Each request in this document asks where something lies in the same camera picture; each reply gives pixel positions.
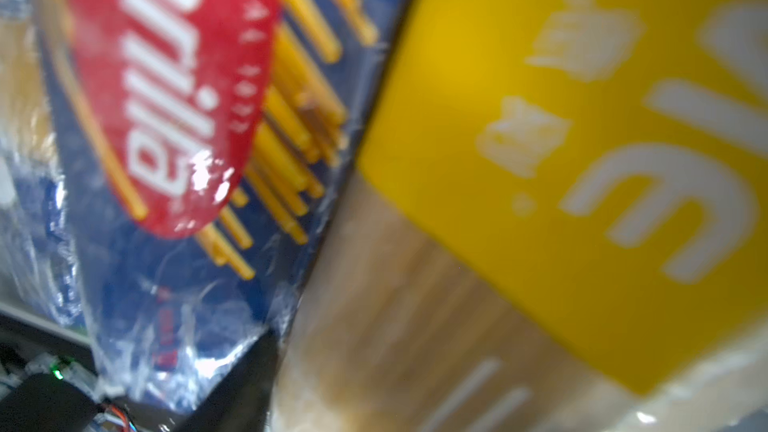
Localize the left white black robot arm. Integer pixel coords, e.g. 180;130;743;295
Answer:
1;309;139;431

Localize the blue Barilla spaghetti pack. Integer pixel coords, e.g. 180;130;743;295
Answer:
1;0;411;413

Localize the yellow Pastatime spaghetti bag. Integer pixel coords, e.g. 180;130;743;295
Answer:
270;0;767;431

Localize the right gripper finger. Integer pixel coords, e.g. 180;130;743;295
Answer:
175;329;279;432

